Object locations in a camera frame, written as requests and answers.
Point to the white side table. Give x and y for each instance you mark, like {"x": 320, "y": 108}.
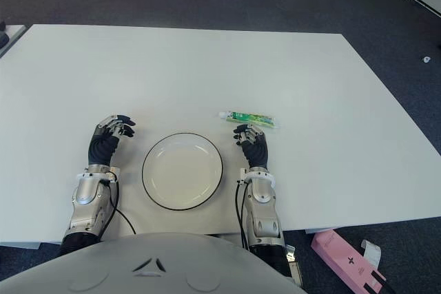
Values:
{"x": 15, "y": 32}

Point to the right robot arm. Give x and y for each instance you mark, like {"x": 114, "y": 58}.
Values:
{"x": 263, "y": 211}

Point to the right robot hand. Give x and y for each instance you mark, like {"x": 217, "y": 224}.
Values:
{"x": 256, "y": 153}

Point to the green toothpaste tube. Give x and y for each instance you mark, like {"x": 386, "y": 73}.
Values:
{"x": 251, "y": 117}

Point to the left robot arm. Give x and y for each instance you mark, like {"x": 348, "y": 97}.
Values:
{"x": 86, "y": 197}

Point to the grey robot torso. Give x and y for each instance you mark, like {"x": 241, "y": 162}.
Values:
{"x": 148, "y": 266}

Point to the white paper tag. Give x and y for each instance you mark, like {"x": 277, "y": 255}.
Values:
{"x": 371, "y": 252}

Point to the white plate with black rim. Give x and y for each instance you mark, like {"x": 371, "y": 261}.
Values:
{"x": 182, "y": 173}

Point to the pink cardboard box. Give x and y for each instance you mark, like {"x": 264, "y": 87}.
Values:
{"x": 341, "y": 256}

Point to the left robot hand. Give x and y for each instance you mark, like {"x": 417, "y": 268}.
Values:
{"x": 101, "y": 149}

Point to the small white floor scrap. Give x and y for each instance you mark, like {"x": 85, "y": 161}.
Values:
{"x": 426, "y": 60}

